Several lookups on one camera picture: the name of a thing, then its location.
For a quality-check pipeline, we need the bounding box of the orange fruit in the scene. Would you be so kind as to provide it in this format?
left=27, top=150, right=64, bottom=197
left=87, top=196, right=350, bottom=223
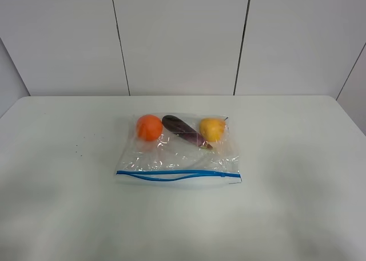
left=136, top=114, right=163, bottom=141

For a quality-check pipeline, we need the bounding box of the clear zip bag blue zipper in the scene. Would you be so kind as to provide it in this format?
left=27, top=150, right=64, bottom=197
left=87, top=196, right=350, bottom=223
left=114, top=113, right=242, bottom=188

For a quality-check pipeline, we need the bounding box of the yellow pear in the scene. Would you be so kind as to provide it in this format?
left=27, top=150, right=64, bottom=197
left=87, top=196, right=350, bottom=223
left=199, top=118, right=226, bottom=143

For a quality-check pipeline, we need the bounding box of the purple eggplant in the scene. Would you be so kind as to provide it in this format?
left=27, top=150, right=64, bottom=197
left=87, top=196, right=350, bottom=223
left=162, top=115, right=213, bottom=150

